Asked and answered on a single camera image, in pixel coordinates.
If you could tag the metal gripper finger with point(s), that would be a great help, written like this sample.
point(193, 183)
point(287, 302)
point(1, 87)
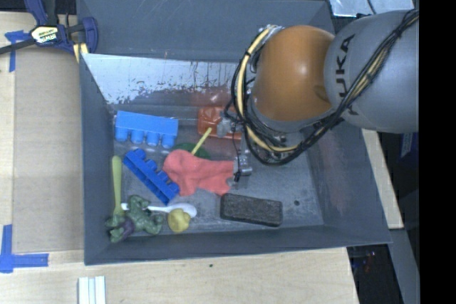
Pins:
point(225, 126)
point(244, 165)

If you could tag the orange translucent plastic block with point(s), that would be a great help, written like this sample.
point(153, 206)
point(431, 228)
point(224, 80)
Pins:
point(208, 121)

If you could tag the green toy with yellow stick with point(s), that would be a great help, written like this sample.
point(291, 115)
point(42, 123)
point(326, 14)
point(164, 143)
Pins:
point(201, 141)

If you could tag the dark green flat block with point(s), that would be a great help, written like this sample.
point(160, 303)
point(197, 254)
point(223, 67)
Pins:
point(251, 209)

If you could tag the red cloth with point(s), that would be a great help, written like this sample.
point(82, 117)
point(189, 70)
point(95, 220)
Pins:
point(199, 171)

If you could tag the white plastic spoon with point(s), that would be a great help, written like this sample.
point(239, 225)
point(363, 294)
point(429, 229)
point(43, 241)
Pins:
point(185, 209)

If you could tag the light blue toy brick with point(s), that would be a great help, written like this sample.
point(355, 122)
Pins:
point(146, 124)

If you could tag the yellow toy duck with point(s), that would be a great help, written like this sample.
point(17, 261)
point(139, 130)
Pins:
point(178, 220)

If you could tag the dark blue toy brick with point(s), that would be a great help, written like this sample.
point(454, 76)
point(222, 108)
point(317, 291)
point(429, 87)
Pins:
point(151, 176)

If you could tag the grey metal bin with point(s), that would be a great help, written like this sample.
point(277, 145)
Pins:
point(199, 25)

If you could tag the green toy figure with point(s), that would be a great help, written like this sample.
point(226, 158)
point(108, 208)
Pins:
point(140, 215)

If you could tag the yellow-green plastic spoon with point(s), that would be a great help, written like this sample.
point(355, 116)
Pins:
point(116, 181)

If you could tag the pale wood flat board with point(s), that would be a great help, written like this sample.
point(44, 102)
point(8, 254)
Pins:
point(46, 153)

